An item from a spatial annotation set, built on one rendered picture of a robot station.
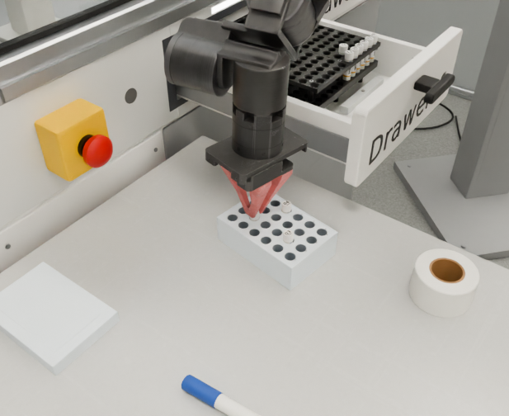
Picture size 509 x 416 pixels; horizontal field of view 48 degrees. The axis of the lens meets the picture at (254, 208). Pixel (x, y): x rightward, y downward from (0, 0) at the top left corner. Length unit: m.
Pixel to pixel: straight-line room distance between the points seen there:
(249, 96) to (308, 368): 0.28
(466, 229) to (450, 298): 1.28
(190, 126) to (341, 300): 0.40
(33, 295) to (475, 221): 1.53
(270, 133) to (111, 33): 0.27
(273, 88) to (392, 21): 2.17
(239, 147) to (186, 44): 0.12
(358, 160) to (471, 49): 1.96
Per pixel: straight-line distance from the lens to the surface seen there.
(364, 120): 0.67
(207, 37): 0.61
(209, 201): 0.79
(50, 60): 0.72
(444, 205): 2.00
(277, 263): 0.66
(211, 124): 0.97
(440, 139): 2.39
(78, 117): 0.71
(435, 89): 0.77
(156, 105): 0.85
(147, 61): 0.81
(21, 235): 0.78
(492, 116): 1.87
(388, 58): 0.94
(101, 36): 0.75
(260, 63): 0.57
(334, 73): 0.81
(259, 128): 0.59
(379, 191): 2.06
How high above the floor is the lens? 1.27
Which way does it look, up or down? 41 degrees down
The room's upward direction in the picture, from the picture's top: straight up
